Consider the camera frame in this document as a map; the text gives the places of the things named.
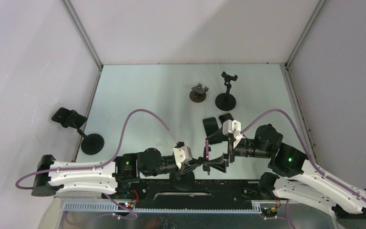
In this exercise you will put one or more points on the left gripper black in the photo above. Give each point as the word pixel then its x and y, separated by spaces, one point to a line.
pixel 194 163

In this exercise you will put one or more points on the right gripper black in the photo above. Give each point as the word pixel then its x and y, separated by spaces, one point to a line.
pixel 218 163

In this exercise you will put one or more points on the small teal phone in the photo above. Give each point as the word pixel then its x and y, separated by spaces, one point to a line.
pixel 210 126

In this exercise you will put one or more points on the black smartphone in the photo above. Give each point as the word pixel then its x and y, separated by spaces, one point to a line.
pixel 224 117

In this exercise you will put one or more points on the black round-base phone stand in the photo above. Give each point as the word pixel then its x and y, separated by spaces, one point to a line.
pixel 226 101

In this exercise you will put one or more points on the black phone pink case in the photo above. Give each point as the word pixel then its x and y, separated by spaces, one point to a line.
pixel 206 150

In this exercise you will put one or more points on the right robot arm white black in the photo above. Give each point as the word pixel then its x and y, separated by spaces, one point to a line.
pixel 292 175

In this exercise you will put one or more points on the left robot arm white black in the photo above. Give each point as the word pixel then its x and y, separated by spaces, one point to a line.
pixel 56 177

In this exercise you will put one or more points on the brown round phone stand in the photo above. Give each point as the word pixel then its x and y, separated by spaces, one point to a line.
pixel 198 93

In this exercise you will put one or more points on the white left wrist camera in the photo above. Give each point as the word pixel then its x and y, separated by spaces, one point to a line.
pixel 181 154

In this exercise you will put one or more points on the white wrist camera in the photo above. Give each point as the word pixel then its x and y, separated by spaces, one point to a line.
pixel 232 130
pixel 181 154

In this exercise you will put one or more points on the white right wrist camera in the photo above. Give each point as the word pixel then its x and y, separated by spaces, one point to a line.
pixel 232 130

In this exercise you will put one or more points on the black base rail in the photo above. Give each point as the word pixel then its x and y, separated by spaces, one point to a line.
pixel 206 194

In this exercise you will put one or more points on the grey cable duct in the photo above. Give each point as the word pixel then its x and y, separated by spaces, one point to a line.
pixel 110 207

